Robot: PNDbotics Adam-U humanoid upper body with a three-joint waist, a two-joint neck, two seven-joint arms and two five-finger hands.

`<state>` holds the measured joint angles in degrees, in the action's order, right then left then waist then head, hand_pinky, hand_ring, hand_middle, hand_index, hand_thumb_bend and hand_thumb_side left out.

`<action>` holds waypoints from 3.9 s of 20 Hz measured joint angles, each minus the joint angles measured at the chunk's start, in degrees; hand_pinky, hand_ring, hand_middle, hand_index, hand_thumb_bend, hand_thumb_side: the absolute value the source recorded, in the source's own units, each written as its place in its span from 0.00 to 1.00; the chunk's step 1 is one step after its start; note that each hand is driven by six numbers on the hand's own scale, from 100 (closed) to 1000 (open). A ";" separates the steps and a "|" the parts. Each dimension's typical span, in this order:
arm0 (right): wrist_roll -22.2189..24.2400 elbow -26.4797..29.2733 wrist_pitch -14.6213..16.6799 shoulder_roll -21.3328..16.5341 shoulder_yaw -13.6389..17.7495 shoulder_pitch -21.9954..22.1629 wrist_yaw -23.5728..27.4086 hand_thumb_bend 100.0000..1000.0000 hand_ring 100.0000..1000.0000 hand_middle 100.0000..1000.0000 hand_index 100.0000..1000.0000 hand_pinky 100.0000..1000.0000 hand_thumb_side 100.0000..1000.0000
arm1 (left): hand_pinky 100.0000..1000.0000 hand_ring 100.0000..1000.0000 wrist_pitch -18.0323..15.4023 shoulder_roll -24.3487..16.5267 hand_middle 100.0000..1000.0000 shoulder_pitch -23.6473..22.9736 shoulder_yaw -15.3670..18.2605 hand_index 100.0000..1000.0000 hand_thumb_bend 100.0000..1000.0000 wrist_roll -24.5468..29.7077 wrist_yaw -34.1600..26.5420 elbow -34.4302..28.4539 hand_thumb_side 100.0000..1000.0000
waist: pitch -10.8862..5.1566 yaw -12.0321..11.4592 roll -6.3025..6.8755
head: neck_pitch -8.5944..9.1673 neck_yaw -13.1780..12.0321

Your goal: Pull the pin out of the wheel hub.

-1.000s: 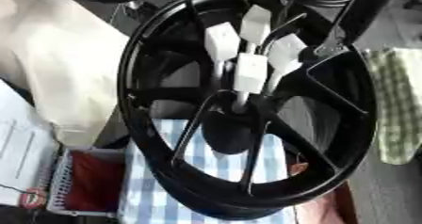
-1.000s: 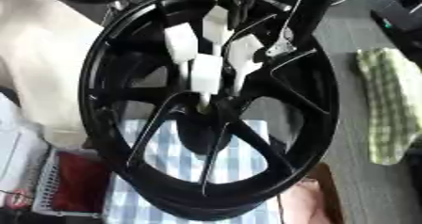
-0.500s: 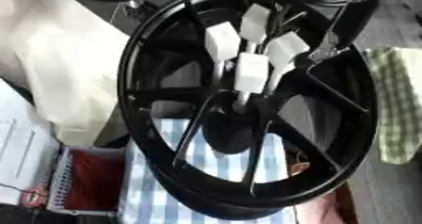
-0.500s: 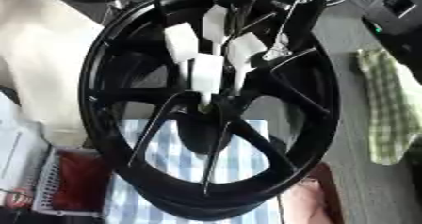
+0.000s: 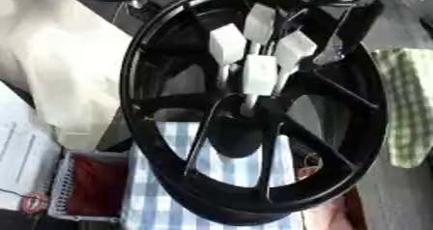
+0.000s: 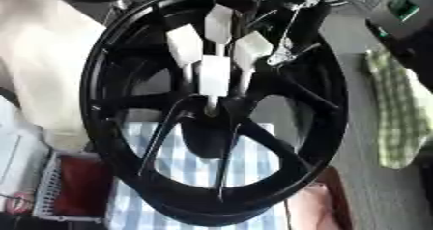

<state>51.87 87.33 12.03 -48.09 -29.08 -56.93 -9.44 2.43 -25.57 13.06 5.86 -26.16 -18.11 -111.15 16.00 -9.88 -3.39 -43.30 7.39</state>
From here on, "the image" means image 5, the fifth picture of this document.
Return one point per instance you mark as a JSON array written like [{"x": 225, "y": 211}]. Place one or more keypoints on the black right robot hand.
[{"x": 361, "y": 13}]

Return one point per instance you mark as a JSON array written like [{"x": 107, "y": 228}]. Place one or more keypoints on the white pin with flat head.
[
  {"x": 227, "y": 43},
  {"x": 259, "y": 22},
  {"x": 259, "y": 74},
  {"x": 295, "y": 48}
]

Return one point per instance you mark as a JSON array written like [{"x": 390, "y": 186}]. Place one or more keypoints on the black spoked wheel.
[{"x": 169, "y": 182}]

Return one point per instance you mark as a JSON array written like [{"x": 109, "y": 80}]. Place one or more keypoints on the green checked cloth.
[{"x": 410, "y": 108}]

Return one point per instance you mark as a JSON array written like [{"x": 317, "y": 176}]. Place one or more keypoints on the white basket with red inside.
[{"x": 93, "y": 185}]

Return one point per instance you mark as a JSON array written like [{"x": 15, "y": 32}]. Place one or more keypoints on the white flat panel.
[{"x": 25, "y": 143}]

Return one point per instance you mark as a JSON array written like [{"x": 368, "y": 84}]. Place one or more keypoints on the red and white round sticker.
[{"x": 34, "y": 202}]

